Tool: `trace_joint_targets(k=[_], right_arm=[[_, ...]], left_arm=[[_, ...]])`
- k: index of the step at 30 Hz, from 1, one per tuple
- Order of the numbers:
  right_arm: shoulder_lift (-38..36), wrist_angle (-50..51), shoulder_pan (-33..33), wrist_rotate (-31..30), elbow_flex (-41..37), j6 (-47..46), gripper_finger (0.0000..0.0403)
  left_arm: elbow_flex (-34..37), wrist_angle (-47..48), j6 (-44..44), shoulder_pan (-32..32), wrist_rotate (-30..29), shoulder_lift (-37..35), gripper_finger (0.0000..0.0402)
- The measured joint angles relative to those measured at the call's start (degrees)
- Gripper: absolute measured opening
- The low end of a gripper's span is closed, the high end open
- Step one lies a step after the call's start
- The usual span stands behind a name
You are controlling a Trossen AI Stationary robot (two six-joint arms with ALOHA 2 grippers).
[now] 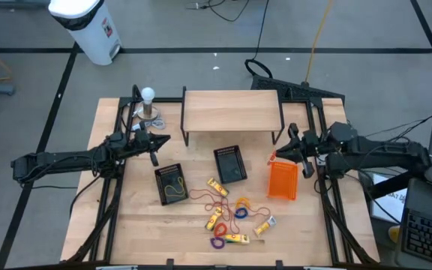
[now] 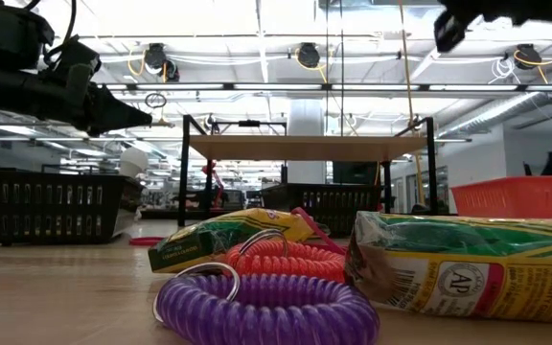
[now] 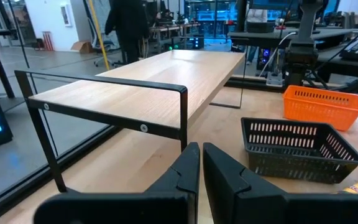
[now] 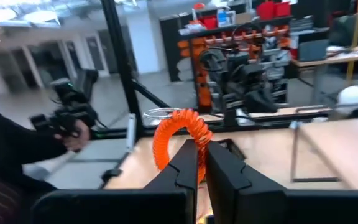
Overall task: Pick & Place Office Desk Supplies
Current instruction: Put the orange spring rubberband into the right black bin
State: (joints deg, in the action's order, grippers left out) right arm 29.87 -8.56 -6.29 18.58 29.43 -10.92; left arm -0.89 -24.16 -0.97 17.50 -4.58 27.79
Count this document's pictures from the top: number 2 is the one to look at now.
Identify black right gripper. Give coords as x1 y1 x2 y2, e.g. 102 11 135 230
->
433 0 552 53

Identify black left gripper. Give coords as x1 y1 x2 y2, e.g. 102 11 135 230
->
0 37 152 138

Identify yellow green crayon box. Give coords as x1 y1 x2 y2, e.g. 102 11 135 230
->
342 210 552 325
147 207 330 274

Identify red coil wrist keychain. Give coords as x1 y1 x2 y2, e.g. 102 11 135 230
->
224 228 349 284

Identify red background machine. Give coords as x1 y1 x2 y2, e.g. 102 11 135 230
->
201 160 228 210

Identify black plastic mesh basket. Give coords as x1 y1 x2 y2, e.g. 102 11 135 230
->
0 167 146 246
259 183 385 240

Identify long ceiling light track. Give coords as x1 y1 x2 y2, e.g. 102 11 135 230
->
98 81 552 95

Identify orange plastic mesh basket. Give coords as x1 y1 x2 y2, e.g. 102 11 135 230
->
450 175 552 220

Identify white building column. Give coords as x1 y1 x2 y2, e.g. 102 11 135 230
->
287 98 328 186

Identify wooden shelf riser black legs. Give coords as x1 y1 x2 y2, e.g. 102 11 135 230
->
177 113 439 227

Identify black background monitor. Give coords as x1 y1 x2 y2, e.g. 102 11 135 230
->
332 161 380 186

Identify black ceiling cable reel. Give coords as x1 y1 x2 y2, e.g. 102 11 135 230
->
143 41 181 83
513 42 544 71
296 41 322 70

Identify silver ceiling duct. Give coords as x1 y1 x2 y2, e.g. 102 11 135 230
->
436 93 552 140

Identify black rig frame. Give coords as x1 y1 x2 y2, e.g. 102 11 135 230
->
139 208 267 221

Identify yellow cable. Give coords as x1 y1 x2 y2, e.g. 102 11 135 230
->
397 0 426 208

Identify thin black cable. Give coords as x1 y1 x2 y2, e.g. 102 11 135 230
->
338 0 346 138
323 0 331 138

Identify purple coil wrist keychain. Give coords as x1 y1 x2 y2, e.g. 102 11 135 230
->
151 262 381 345

